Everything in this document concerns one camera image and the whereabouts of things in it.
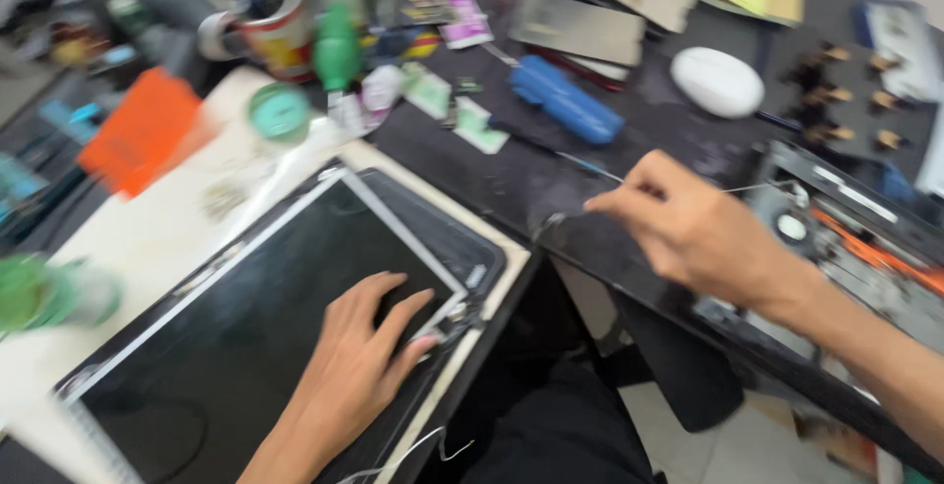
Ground thin white cable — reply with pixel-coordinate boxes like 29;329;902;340
335;425;477;484

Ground green round container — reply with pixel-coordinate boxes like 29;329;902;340
0;254;124;339

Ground green plastic bottle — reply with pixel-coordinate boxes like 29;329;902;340
313;3;363;92

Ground open laptop base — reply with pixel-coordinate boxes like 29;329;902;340
692;137;944;404

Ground blue handled screwdriver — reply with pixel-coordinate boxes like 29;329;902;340
483;41;628;148

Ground thin grey wire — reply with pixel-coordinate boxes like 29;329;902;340
553;151;803;199

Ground person's black trousers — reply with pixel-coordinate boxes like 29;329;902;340
413;259;746;484

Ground teal round lid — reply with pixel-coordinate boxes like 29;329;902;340
247;83;313;143

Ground heap of tools and clutter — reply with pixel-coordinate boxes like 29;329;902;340
0;0;244;249

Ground green and white packet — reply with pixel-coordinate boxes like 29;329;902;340
452;96;511;156
401;62;454;121

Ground grey metal plate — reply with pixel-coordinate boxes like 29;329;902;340
507;0;649;69

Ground cream work mat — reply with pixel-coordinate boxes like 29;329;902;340
0;65;533;484

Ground white oval mouse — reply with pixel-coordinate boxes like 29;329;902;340
669;46;767;121

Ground white and blue case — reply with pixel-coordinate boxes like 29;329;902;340
854;0;944;105

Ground orange card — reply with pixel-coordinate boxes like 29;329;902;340
77;67;206;199

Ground person's right hand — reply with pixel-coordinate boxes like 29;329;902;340
583;150;810;317

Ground black laptop lid cover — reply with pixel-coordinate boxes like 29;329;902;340
310;165;510;484

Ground black laptop screen panel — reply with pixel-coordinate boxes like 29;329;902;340
55;168;472;484

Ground person's left hand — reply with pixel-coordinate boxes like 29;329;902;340
294;272;438;435

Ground set of black brass-tipped bits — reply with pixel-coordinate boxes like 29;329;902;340
780;40;910;153

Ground red and yellow can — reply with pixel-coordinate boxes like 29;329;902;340
239;0;318;84

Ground pink and white packet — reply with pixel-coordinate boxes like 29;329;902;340
422;0;495;51

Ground white tape roll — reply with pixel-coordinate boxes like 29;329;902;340
197;10;246;63

